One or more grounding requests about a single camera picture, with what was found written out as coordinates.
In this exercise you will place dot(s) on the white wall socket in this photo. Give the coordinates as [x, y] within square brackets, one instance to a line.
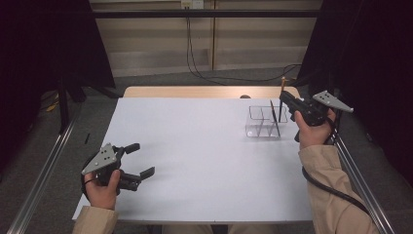
[192, 4]

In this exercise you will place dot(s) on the black horizontal bar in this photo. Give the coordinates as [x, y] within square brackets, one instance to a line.
[207, 13]

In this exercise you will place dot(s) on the yellow floor item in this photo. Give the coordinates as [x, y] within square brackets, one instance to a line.
[52, 106]

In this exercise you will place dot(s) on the black curtain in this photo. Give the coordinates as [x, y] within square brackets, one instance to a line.
[39, 48]
[380, 48]

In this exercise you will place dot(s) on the aluminium floor rail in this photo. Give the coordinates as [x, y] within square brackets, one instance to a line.
[352, 169]
[42, 175]

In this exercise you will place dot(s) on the clear acrylic pen holder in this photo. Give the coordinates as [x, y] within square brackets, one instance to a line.
[261, 125]

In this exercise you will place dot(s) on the person's right hand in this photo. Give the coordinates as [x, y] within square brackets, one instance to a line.
[313, 135]

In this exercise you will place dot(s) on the dark round table knob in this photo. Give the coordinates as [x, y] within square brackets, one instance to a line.
[245, 96]

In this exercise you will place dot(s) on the person's left hand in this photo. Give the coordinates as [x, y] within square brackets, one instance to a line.
[101, 195]

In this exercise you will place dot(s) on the wooden table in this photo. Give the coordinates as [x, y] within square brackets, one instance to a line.
[195, 92]

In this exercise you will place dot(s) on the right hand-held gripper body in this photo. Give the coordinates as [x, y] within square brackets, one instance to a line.
[332, 100]

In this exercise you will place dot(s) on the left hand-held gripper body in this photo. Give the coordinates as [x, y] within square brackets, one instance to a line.
[100, 159]

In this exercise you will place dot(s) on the small black floor item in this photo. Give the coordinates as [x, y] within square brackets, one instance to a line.
[87, 139]

